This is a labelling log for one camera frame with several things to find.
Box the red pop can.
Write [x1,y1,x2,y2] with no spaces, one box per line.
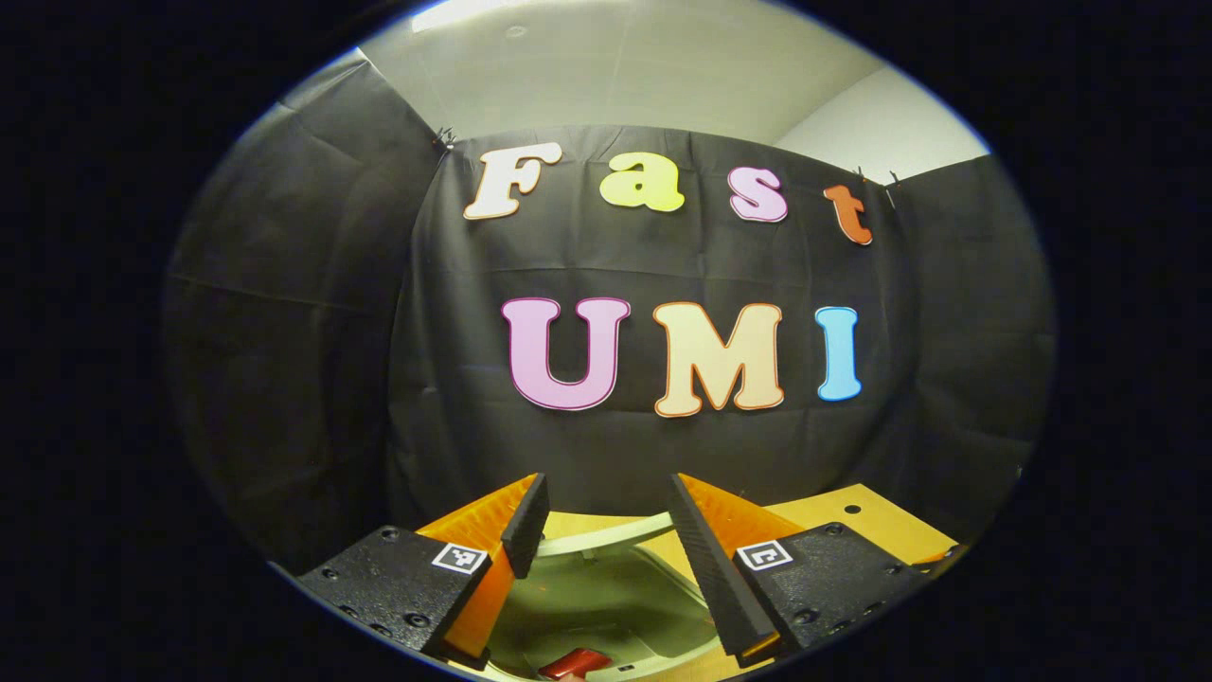
[537,647,615,681]

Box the black backdrop cloth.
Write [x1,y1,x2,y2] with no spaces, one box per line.
[161,52,1057,569]

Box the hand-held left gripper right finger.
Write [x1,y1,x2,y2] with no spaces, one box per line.
[668,472,959,666]

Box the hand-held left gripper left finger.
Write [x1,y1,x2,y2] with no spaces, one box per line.
[296,472,551,666]

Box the green desktop garbage bin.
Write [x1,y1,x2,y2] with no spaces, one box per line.
[483,511,749,682]

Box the wooden desktop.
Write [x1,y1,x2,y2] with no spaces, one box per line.
[540,483,959,682]

